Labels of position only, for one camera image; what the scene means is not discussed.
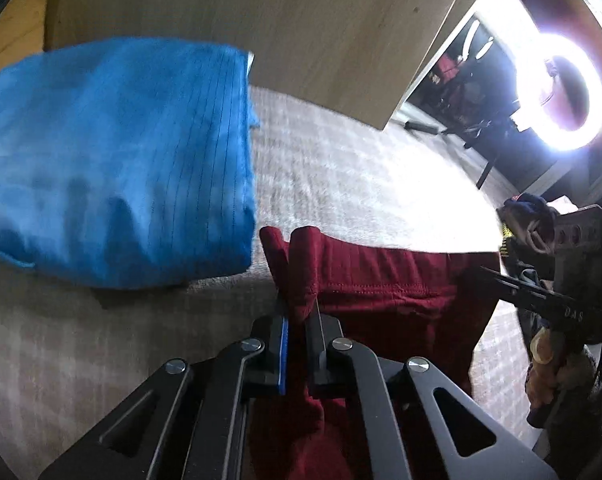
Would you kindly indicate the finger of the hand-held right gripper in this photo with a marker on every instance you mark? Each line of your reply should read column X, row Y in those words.
column 526, row 292

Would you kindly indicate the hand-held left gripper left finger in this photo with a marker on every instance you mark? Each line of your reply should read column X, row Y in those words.
column 282, row 355

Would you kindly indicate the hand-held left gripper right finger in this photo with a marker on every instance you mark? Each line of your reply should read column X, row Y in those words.
column 315, row 352

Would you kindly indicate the dark red garment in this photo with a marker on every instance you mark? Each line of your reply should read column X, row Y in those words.
column 391, row 310

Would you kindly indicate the person's right hand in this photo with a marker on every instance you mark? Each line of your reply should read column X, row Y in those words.
column 543, row 355

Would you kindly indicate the black tripod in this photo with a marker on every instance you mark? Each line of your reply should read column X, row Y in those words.
column 486, row 172

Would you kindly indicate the blue folded cloth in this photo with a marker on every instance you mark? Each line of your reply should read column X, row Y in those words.
column 106, row 160

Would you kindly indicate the light wooden board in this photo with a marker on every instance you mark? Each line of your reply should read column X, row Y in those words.
column 306, row 25

